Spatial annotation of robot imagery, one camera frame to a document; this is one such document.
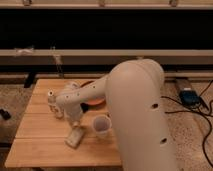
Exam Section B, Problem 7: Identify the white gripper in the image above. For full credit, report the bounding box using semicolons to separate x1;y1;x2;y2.
66;107;83;129

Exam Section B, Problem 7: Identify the white sponge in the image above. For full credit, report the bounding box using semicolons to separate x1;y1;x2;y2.
65;127;85;148

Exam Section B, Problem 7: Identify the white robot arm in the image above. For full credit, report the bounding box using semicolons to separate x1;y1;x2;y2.
56;59;179;171

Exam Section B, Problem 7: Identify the orange plate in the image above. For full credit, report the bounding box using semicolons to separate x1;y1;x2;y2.
79;79;108;108

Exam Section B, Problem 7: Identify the white plastic bottle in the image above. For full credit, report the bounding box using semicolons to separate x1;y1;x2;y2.
47;91;64;119

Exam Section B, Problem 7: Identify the black object on floor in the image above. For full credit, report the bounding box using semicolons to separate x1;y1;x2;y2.
0;109;11;120

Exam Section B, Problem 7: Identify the blue power box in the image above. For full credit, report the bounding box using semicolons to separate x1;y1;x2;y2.
179;90;200;106

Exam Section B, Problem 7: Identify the long wooden bench rail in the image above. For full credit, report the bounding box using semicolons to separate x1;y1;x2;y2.
0;48;213;66

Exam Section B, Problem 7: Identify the black cable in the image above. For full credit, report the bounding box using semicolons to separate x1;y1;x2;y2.
161;79;213;169

